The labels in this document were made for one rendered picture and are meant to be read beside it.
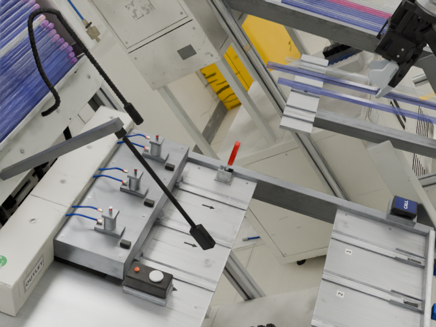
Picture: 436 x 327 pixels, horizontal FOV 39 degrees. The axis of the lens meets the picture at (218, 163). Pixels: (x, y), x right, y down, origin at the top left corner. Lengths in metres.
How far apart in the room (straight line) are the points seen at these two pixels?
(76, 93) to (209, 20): 0.94
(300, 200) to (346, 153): 0.89
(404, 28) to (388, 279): 0.49
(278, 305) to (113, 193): 0.59
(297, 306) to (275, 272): 1.23
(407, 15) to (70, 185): 0.72
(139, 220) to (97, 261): 0.11
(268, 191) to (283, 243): 1.25
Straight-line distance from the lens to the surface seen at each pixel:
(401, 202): 1.35
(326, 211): 1.35
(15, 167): 1.07
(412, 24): 1.28
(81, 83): 1.31
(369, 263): 1.26
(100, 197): 1.18
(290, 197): 1.34
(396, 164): 1.56
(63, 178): 1.19
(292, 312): 1.54
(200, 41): 2.11
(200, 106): 4.34
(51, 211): 1.13
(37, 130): 1.19
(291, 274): 2.71
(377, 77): 1.31
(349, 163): 2.24
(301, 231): 2.52
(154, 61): 2.22
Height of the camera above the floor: 1.58
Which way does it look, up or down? 24 degrees down
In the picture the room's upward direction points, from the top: 36 degrees counter-clockwise
